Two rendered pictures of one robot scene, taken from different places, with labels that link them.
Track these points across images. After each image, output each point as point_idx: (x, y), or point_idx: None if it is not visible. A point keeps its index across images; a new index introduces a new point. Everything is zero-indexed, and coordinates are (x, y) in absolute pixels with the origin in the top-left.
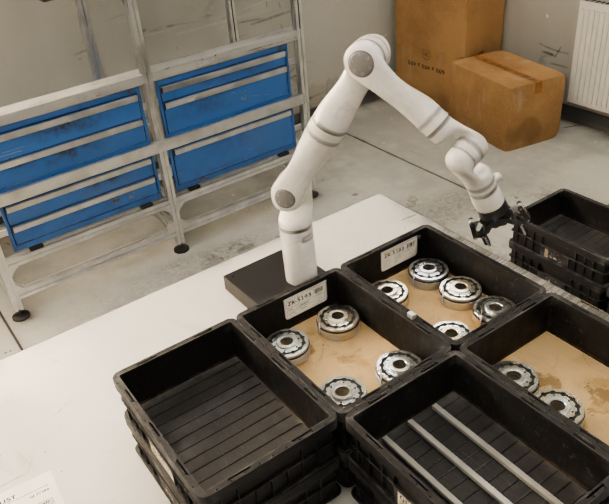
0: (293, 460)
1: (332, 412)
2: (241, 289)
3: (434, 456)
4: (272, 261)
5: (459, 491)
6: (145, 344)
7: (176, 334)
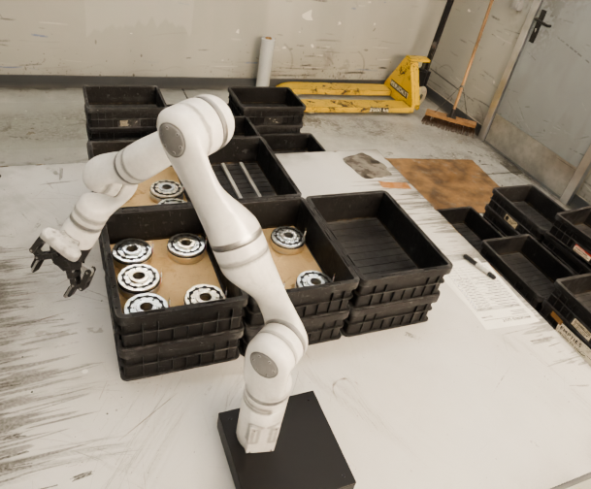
0: (332, 210)
1: (308, 199)
2: (335, 440)
3: None
4: (284, 485)
5: (246, 190)
6: (442, 430)
7: (410, 432)
